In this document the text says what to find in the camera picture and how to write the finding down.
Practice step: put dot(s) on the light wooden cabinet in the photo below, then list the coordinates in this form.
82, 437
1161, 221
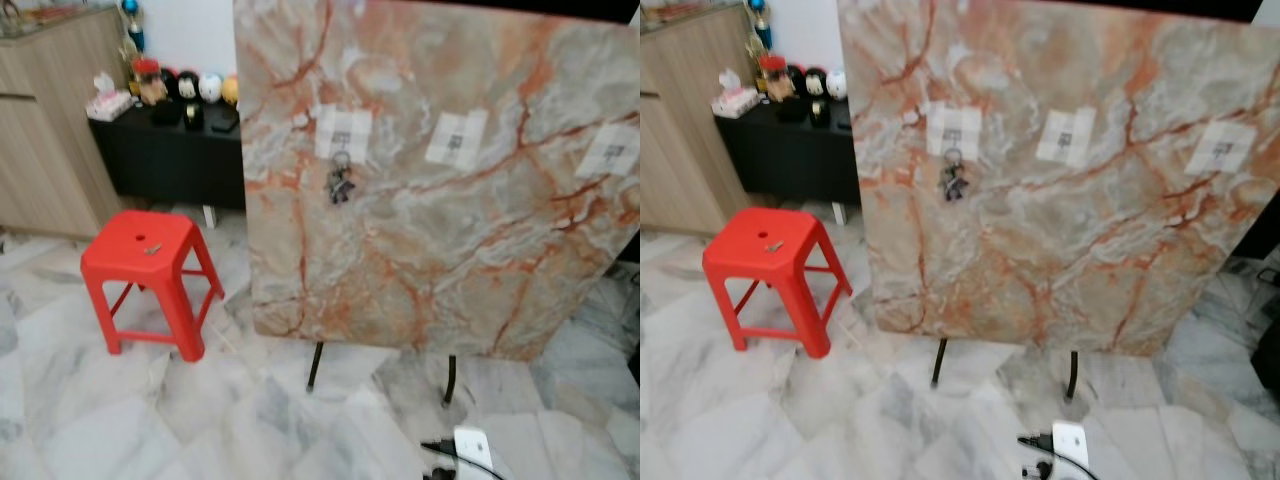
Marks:
45, 140
680, 140

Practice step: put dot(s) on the red plastic stool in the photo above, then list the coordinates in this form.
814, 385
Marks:
130, 265
760, 262

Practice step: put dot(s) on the black low console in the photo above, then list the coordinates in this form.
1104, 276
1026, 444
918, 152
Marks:
790, 160
170, 165

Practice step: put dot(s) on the pink tissue pack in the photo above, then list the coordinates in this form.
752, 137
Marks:
735, 98
108, 102

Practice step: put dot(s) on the orange marble pattern board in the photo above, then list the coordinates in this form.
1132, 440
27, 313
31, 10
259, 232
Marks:
450, 250
1070, 250

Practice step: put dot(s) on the black wallet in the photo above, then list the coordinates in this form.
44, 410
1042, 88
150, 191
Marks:
791, 110
166, 113

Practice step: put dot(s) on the white console leg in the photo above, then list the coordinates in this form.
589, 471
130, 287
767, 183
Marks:
840, 214
210, 216

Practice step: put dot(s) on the glass jar with red lid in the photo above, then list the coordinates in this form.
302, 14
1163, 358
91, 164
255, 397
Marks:
150, 85
776, 82

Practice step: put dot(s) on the gold trophy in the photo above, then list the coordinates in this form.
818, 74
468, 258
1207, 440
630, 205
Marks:
128, 60
756, 58

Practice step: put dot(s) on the black tape dispenser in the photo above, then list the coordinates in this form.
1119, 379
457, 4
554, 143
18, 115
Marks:
819, 114
193, 117

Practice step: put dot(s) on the black mouse plush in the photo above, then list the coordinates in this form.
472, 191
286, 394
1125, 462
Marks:
811, 82
187, 86

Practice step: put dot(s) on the black board stand leg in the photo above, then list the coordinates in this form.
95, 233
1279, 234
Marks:
939, 364
315, 368
451, 380
1073, 376

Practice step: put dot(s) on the black television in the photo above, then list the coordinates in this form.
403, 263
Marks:
560, 8
1150, 8

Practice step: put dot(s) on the blue ornament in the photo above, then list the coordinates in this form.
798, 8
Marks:
758, 20
132, 22

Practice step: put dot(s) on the white round plush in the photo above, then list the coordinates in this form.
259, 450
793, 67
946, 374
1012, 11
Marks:
836, 84
210, 88

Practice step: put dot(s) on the small black pouch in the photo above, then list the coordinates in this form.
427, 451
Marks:
224, 120

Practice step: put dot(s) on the white taped wall hook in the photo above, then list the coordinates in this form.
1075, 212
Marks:
343, 130
1220, 148
1066, 136
608, 150
954, 128
456, 138

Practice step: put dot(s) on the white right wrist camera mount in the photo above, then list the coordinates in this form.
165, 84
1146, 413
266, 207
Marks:
1070, 443
472, 448

